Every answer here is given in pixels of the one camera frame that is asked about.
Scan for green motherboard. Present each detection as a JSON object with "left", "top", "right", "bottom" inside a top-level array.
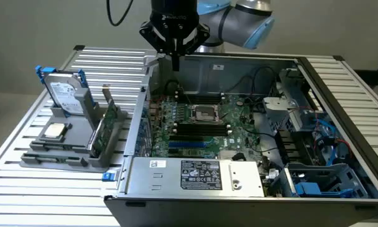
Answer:
[{"left": 146, "top": 91, "right": 273, "bottom": 162}]

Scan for blue disk bay latch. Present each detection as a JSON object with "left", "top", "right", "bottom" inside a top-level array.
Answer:
[{"left": 293, "top": 181, "right": 322, "bottom": 197}]

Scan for silver power supply unit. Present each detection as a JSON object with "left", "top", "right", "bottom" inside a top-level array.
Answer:
[{"left": 124, "top": 157, "right": 266, "bottom": 198}]

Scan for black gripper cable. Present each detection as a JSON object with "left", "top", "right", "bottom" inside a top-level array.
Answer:
[{"left": 107, "top": 0, "right": 136, "bottom": 27}]

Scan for blue data wire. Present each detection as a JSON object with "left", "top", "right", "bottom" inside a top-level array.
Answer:
[{"left": 314, "top": 117, "right": 338, "bottom": 167}]

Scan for black power wire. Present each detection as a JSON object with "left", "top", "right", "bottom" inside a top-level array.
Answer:
[{"left": 225, "top": 66, "right": 276, "bottom": 96}]

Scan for grey parts rack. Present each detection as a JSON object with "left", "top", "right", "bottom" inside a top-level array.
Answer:
[{"left": 20, "top": 91, "right": 131, "bottom": 169}]

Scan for red wire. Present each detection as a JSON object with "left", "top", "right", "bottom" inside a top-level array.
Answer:
[{"left": 336, "top": 139, "right": 356, "bottom": 159}]

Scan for green RAM stick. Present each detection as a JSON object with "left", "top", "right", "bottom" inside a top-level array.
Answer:
[{"left": 23, "top": 154, "right": 68, "bottom": 160}]

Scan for black RAM slots beside expansion slots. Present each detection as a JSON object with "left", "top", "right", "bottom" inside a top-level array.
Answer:
[{"left": 173, "top": 122, "right": 233, "bottom": 137}]

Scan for metal disk bay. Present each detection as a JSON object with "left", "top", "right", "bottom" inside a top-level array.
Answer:
[{"left": 278, "top": 162, "right": 378, "bottom": 199}]

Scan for CPU socket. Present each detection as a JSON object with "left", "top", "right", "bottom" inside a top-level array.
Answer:
[{"left": 188, "top": 103, "right": 224, "bottom": 124}]

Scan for blue case latch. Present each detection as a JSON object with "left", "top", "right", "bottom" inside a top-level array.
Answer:
[{"left": 101, "top": 171, "right": 119, "bottom": 183}]

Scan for silver chipset heat sink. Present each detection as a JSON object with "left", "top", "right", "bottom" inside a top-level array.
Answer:
[{"left": 218, "top": 150, "right": 237, "bottom": 162}]

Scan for blue expansion slot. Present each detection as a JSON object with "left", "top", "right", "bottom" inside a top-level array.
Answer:
[{"left": 168, "top": 140, "right": 209, "bottom": 148}]

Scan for silver CPU chip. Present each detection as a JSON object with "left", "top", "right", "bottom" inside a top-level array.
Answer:
[{"left": 40, "top": 122, "right": 69, "bottom": 140}]

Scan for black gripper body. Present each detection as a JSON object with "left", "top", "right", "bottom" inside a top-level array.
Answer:
[{"left": 149, "top": 0, "right": 200, "bottom": 40}]

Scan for open black PC case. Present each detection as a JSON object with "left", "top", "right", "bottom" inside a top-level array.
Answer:
[{"left": 103, "top": 52, "right": 378, "bottom": 227}]

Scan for green graphics card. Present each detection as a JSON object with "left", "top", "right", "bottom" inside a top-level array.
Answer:
[{"left": 85, "top": 84, "right": 119, "bottom": 158}]

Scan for hard disk in blue carrier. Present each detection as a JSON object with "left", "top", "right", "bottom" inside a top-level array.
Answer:
[{"left": 35, "top": 66, "right": 89, "bottom": 117}]

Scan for black expansion slot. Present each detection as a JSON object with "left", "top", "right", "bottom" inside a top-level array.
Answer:
[{"left": 169, "top": 135, "right": 206, "bottom": 142}]

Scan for silver drive cage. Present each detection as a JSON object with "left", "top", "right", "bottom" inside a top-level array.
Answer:
[{"left": 261, "top": 96, "right": 304, "bottom": 133}]

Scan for black RAM slots beside fan shroud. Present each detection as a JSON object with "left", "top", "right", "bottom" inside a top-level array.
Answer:
[{"left": 182, "top": 92, "right": 225, "bottom": 104}]

